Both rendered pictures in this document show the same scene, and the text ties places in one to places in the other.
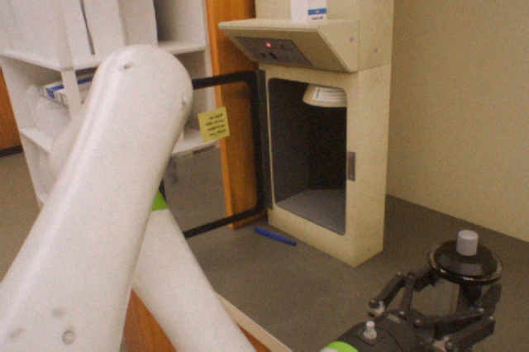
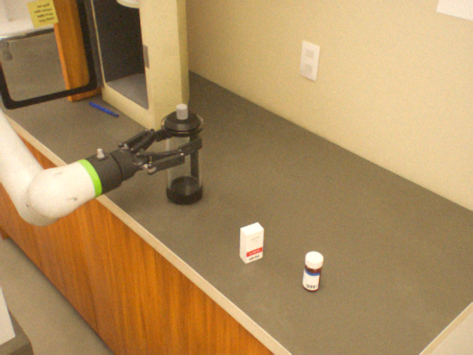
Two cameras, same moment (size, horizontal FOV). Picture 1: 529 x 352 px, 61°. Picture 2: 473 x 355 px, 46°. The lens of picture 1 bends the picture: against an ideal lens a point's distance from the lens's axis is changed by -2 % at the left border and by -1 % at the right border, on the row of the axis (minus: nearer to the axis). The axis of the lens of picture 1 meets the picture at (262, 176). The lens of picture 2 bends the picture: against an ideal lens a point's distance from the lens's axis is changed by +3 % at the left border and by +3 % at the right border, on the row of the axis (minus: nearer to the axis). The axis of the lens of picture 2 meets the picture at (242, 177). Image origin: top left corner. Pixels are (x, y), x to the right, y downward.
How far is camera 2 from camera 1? 0.76 m
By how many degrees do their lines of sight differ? 13
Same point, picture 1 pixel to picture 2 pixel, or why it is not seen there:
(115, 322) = not seen: outside the picture
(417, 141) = (230, 37)
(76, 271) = not seen: outside the picture
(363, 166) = (155, 57)
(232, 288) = (58, 144)
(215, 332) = (11, 153)
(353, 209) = (150, 89)
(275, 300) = (89, 153)
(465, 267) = (175, 125)
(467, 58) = not seen: outside the picture
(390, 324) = (117, 153)
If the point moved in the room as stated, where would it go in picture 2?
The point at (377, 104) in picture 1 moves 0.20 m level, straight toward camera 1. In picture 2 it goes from (164, 9) to (141, 34)
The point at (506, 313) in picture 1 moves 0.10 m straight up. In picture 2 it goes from (243, 166) to (243, 137)
